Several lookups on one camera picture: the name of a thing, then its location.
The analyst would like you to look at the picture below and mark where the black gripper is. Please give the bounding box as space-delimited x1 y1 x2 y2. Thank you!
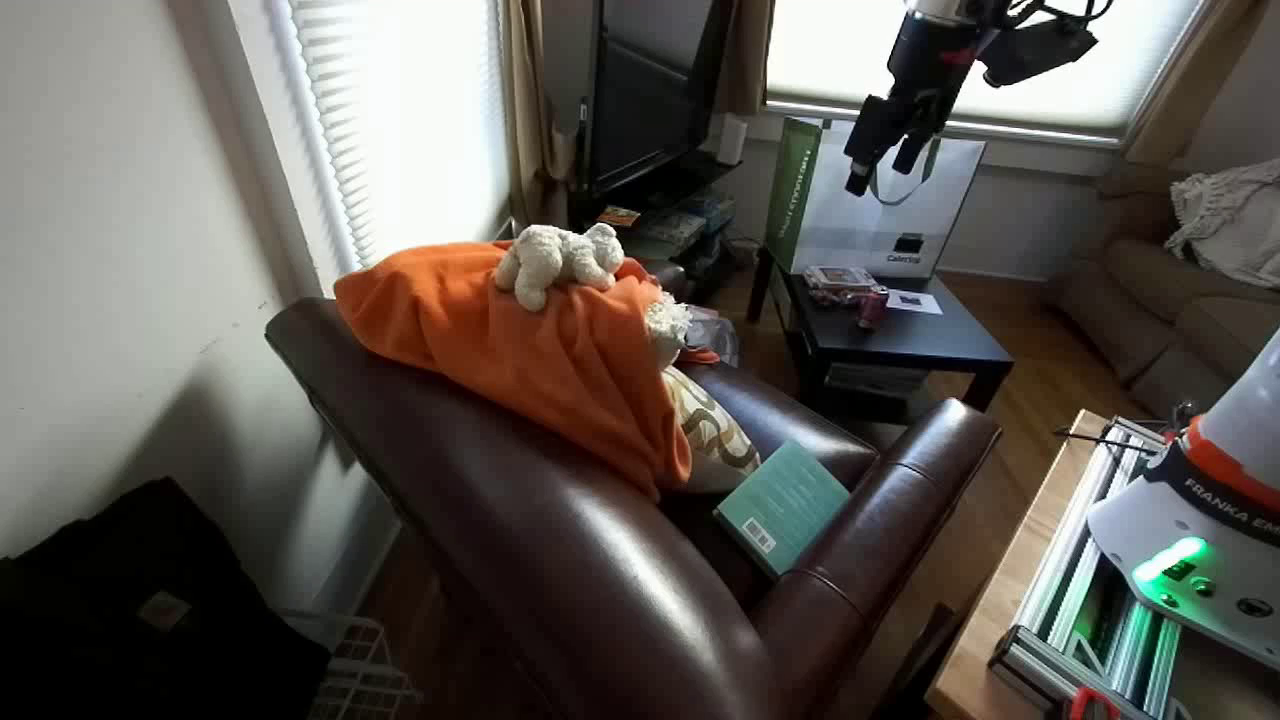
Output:
845 8 986 198

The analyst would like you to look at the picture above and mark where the teal green book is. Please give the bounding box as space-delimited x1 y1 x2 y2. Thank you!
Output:
710 444 848 577

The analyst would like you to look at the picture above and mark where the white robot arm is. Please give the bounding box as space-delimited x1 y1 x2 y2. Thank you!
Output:
845 0 1113 198

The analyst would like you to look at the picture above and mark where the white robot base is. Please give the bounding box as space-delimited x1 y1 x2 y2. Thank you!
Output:
1088 332 1280 667

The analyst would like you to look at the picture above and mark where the brown leather couch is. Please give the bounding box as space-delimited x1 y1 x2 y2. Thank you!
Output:
263 299 997 720

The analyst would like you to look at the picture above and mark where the wide window blind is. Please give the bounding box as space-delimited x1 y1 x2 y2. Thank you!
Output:
767 0 1208 136

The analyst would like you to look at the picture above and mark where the black television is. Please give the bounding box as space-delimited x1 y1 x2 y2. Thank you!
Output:
587 0 732 194

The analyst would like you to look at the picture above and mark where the black coffee table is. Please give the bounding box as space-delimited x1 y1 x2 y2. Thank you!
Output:
748 257 1010 426

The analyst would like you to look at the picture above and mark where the black tv stand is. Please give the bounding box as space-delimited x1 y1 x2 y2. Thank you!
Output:
567 154 735 299

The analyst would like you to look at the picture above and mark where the white cloth on sofa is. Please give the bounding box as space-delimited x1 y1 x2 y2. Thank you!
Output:
1165 155 1280 287

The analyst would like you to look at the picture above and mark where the beige sofa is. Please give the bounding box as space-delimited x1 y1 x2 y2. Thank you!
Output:
1057 238 1280 416

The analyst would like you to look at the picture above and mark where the beige curtain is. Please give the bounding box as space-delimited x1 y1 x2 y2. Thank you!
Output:
498 0 573 226

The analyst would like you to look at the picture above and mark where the white plush toy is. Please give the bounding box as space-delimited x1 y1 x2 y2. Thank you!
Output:
491 226 625 312

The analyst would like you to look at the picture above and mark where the orange blanket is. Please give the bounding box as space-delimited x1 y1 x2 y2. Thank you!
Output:
332 245 691 501

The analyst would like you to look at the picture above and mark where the white window blind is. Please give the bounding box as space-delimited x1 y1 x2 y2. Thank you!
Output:
273 0 512 270

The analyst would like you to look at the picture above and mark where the wooden table with rails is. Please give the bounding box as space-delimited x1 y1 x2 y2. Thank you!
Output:
929 414 1280 720

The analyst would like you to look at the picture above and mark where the black bag on floor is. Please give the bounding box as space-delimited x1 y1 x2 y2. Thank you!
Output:
0 480 329 720

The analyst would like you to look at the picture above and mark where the white wire basket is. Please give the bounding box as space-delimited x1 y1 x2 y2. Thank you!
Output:
288 612 419 720

